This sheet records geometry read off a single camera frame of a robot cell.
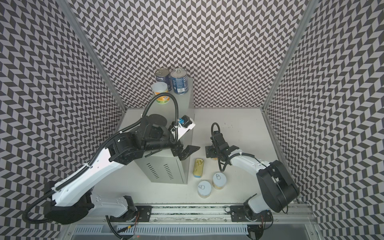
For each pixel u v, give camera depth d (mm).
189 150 488
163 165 623
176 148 510
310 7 674
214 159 920
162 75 736
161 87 708
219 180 788
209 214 742
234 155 568
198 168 902
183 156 512
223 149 681
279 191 421
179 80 717
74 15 753
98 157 399
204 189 754
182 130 475
